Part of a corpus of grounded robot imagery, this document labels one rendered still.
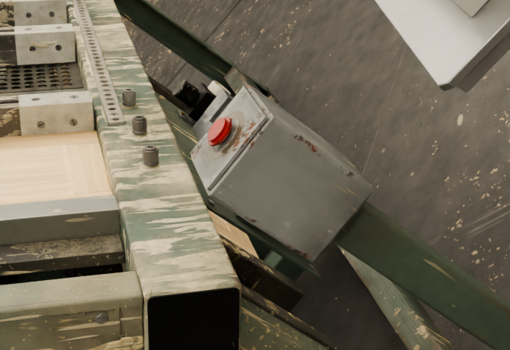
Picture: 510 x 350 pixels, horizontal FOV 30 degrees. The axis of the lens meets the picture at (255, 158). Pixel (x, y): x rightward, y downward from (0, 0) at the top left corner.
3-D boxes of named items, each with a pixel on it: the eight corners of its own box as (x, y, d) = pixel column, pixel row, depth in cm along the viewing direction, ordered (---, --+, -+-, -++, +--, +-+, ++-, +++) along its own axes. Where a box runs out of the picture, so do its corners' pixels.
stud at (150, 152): (159, 167, 146) (159, 149, 144) (143, 168, 145) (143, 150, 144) (157, 161, 148) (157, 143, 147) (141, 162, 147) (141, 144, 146)
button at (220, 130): (243, 130, 111) (230, 121, 110) (222, 157, 112) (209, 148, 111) (236, 119, 115) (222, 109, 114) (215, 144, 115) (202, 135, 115)
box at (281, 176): (380, 193, 114) (269, 114, 107) (317, 268, 116) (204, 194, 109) (347, 155, 125) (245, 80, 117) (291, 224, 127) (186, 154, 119)
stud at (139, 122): (148, 136, 157) (147, 119, 156) (133, 137, 157) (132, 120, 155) (146, 130, 159) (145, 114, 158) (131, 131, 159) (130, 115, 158)
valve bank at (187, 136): (379, 211, 145) (262, 129, 135) (319, 281, 148) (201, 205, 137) (289, 102, 190) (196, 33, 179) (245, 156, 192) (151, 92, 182)
